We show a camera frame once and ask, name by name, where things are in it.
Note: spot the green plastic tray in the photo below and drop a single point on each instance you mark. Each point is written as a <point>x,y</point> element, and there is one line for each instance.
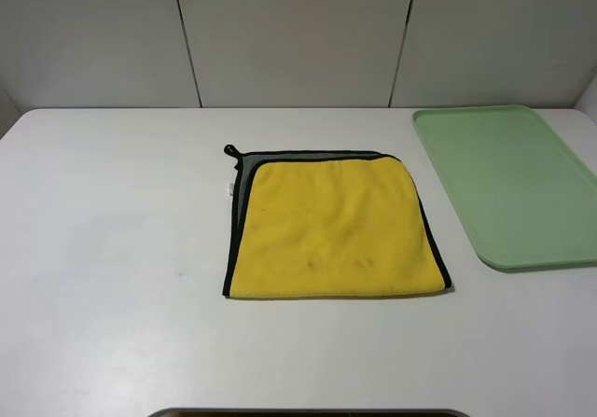
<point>525,199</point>

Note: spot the yellow towel with black trim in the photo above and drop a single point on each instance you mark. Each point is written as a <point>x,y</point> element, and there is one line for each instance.
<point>330,224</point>

